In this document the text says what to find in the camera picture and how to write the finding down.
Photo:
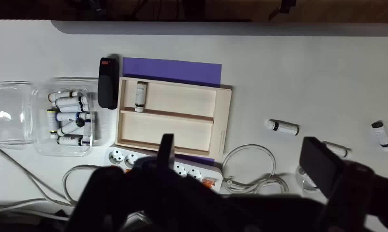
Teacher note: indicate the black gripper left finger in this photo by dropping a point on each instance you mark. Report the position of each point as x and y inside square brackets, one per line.
[166, 155]

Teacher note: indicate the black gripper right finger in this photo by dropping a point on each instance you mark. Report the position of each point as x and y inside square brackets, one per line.
[320, 164]

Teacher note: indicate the white power strip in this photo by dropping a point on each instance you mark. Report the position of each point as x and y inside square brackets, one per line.
[208, 176]

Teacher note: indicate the wooden divided tray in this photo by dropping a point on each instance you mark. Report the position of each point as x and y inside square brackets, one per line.
[198, 116]

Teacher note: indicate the white battery on table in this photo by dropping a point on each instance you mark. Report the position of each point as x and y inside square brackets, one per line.
[283, 127]

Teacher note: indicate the white battery black cap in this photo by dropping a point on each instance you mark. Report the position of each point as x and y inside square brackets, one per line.
[381, 133]

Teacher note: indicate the white battery in tray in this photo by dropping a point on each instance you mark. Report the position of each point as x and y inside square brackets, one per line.
[141, 94]

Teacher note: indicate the purple paper sheet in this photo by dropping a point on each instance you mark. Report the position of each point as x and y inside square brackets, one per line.
[168, 70]

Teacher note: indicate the black remote control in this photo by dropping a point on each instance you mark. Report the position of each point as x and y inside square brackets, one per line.
[109, 83]

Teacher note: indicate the clear plastic battery box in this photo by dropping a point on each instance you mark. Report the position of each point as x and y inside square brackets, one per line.
[68, 118]

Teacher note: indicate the clear plastic box lid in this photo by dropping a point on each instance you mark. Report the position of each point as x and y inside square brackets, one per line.
[16, 113]

